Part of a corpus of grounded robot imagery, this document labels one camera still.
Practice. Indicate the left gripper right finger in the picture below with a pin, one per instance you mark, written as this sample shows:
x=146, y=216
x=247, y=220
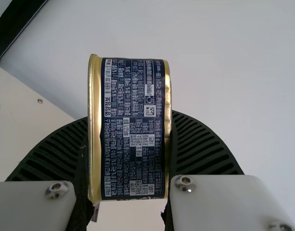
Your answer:
x=205, y=156

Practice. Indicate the rectangular tin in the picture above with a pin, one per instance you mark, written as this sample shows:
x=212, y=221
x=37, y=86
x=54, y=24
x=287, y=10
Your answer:
x=128, y=125

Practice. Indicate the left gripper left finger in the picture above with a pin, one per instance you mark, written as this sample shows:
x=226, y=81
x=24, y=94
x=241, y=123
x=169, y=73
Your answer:
x=51, y=154

